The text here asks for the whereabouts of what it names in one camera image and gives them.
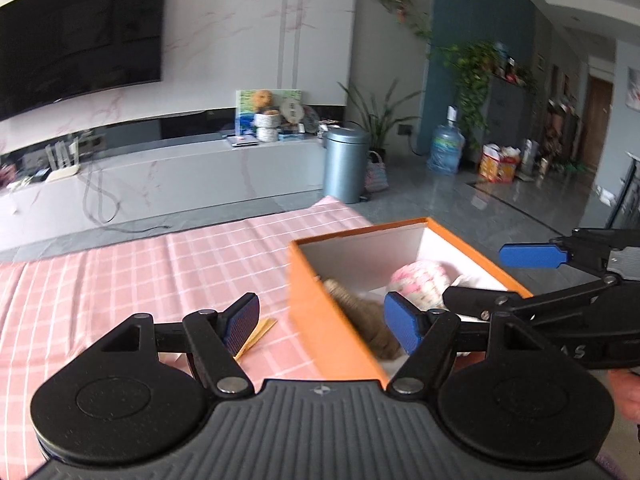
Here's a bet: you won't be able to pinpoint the pink white sock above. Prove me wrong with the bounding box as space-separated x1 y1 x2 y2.
387 260 464 311

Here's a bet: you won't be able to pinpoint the green blue picture card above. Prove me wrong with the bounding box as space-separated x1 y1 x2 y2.
235 89 304 137

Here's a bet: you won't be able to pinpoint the person's right hand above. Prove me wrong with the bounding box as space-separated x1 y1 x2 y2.
607 367 640 423

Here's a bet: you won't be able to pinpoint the long-leaf potted plant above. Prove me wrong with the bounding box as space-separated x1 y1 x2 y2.
339 80 424 155

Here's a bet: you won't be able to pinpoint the green trailing pothos plant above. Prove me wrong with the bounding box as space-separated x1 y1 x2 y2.
430 41 502 137

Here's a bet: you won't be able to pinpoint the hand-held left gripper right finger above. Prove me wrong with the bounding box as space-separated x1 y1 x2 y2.
383 292 538 395

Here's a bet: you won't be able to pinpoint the hanging vine plant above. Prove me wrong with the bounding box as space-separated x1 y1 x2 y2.
367 0 433 43

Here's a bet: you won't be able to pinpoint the orange gift bag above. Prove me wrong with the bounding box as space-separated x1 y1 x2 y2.
479 144 521 185

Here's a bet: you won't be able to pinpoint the black cables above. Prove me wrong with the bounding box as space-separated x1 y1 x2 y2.
82 162 174 234

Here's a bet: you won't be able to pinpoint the grey marble television console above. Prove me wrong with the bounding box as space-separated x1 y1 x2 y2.
0 135 329 252

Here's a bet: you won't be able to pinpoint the white router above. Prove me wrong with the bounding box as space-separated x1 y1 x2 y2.
46 141 84 181

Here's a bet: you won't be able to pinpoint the orange cardboard box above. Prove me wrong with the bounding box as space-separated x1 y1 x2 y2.
288 217 534 382

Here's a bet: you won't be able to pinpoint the round paper fan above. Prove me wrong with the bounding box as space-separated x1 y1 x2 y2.
279 99 305 126

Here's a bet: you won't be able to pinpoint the black wall television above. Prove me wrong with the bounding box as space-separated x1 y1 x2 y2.
0 0 171 122

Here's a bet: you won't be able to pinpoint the yellow cloth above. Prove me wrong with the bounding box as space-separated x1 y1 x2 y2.
234 317 279 361

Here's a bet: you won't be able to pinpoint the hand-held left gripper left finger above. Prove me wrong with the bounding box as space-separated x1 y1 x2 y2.
87 293 262 397

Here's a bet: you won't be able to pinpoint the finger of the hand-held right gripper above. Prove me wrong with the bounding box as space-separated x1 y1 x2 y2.
499 228 640 277
442 274 622 333

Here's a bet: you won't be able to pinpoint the grey metal trash can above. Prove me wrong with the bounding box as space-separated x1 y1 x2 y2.
322 126 372 205

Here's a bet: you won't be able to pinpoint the blue water bottle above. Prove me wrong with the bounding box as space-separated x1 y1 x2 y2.
427 106 466 175

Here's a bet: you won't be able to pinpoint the brown wooden door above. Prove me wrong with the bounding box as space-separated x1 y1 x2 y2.
582 75 615 172

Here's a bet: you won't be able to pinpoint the pink checked tablecloth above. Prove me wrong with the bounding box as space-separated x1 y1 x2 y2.
0 197 387 466

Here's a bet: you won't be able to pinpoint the brown plush towel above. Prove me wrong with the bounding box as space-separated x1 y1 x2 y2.
322 279 407 361

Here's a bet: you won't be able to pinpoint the pastel woven bag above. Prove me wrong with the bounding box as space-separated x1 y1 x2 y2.
365 150 390 194

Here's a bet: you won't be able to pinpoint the grey storage cabinet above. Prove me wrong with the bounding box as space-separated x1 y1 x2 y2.
487 72 539 152

